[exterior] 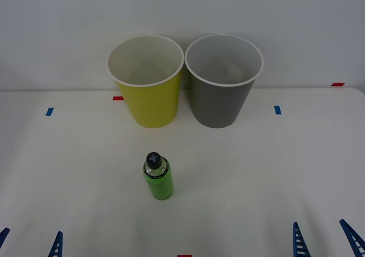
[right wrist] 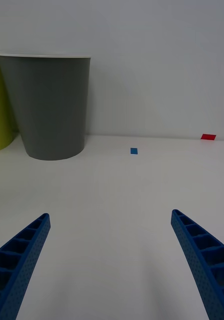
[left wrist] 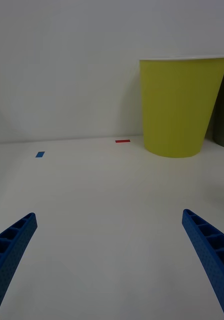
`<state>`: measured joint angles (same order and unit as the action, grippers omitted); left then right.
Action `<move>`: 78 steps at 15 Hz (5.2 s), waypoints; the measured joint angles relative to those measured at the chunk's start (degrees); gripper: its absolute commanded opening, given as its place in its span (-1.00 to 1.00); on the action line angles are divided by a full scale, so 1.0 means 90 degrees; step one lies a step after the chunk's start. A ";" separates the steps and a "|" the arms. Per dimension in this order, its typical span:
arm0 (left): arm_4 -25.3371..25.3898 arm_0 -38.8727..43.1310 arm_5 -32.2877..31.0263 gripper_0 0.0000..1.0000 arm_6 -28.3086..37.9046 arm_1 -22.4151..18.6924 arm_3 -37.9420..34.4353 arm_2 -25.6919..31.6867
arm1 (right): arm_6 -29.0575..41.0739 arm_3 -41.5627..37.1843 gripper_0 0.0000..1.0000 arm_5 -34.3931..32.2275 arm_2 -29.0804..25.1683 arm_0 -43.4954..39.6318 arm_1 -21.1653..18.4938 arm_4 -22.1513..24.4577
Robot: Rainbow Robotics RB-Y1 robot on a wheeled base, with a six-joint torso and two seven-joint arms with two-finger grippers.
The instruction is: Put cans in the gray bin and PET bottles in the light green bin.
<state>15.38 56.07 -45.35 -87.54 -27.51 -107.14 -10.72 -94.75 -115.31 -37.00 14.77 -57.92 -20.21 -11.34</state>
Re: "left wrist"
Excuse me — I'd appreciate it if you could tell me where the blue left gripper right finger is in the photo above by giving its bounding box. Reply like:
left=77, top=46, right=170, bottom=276
left=181, top=208, right=224, bottom=320

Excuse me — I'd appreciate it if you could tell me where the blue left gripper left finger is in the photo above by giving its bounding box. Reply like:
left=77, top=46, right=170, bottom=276
left=0, top=212, right=38, bottom=320

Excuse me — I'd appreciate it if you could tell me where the yellow-green plastic bin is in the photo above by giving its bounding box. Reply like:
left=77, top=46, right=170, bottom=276
left=139, top=55, right=224, bottom=159

